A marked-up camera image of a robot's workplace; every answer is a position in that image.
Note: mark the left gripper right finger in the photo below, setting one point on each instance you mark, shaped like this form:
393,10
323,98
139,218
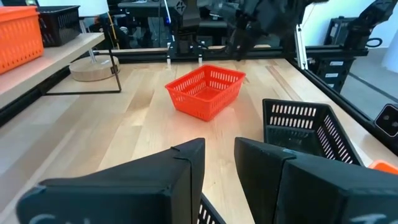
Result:
311,193

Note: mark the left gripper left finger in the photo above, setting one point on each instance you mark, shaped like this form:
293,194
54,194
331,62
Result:
140,186

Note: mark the black plastic basket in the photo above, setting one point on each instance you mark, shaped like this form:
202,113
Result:
342,103
60,26
295,137

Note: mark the orange plastic basket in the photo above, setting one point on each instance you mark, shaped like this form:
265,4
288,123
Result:
385,167
18,37

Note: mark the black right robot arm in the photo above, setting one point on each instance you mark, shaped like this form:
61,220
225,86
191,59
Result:
295,18

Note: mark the wooden shelf with metal legs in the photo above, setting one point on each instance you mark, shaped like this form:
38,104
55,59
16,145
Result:
46,65

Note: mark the red plastic basket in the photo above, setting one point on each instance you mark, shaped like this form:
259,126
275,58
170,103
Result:
205,93

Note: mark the round wooden lamp base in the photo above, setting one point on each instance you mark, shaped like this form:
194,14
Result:
93,70

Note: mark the thin metal lamp pole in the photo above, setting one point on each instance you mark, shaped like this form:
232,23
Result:
90,46

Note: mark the black aluminium frame rail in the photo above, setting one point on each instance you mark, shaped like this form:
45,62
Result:
264,53

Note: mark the black table-level camera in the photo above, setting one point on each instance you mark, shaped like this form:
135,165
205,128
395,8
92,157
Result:
387,121

